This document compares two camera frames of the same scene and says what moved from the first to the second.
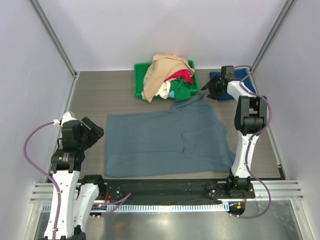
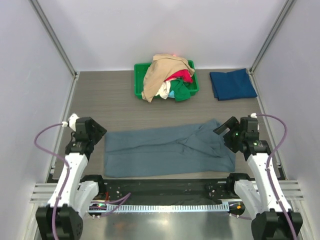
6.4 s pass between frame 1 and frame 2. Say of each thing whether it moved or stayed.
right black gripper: moved
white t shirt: stayed
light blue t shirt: stayed
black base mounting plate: stayed
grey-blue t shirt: moved
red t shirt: stayed
